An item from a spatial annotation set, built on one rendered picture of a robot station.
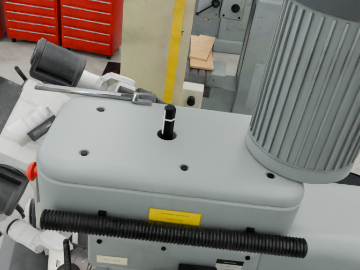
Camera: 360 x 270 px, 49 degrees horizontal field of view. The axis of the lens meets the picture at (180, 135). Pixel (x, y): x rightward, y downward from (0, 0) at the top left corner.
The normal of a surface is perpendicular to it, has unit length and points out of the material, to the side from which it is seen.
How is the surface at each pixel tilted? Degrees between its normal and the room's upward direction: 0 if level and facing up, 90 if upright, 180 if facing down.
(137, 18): 90
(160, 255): 90
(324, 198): 0
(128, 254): 90
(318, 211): 0
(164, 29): 90
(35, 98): 50
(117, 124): 0
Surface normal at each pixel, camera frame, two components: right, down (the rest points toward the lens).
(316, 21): -0.69, 0.33
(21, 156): 0.20, -0.09
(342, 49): -0.27, 0.51
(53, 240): 0.19, -0.90
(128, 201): -0.03, 0.56
